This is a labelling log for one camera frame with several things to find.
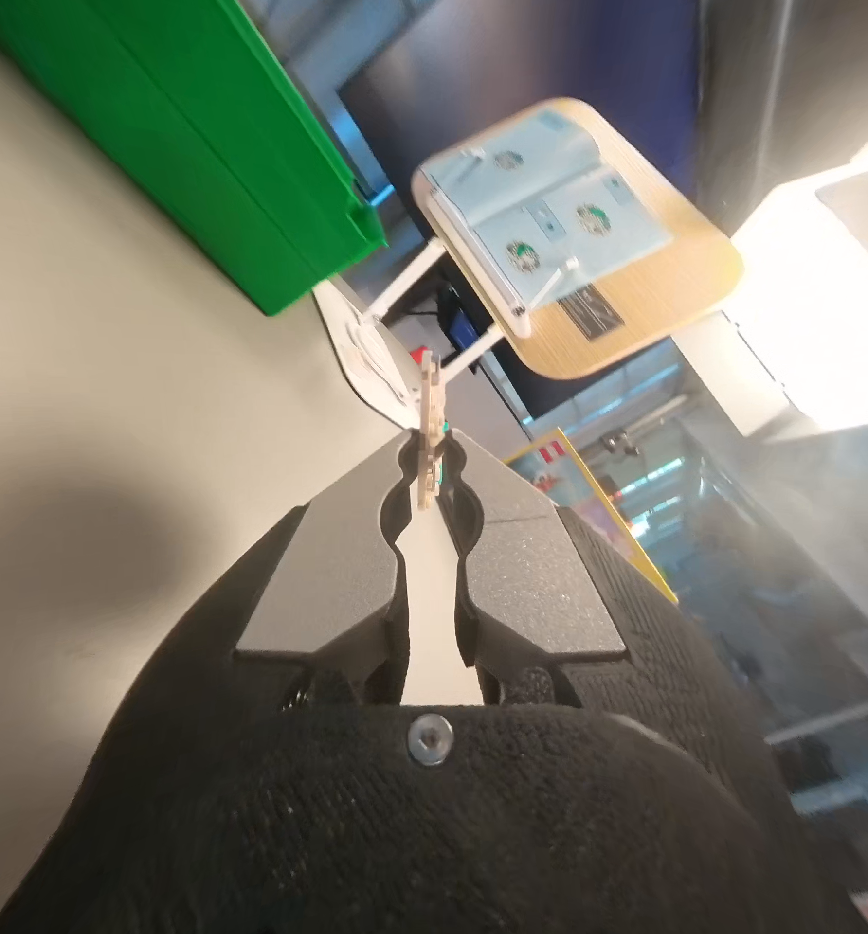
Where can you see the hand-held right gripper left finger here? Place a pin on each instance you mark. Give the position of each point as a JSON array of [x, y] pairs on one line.
[[317, 584]]

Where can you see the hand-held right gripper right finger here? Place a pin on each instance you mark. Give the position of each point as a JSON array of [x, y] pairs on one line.
[[543, 584]]

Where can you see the round white lego plate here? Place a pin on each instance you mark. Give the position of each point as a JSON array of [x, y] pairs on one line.
[[428, 438]]

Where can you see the small teal lego piece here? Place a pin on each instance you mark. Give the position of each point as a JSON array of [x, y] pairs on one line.
[[443, 425]]

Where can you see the yellow lego box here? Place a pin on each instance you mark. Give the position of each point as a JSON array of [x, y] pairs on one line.
[[602, 511]]

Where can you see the small black blue device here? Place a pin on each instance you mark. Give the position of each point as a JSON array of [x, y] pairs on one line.
[[463, 332]]

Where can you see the studio light panel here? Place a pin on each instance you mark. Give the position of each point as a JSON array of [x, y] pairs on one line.
[[806, 292]]

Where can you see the light blue instruction booklet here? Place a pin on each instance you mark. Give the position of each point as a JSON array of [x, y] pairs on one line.
[[536, 182]]

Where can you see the green plastic bin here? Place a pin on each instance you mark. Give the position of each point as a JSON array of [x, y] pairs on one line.
[[186, 146]]

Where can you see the large black screen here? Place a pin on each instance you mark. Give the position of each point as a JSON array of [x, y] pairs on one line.
[[478, 58]]

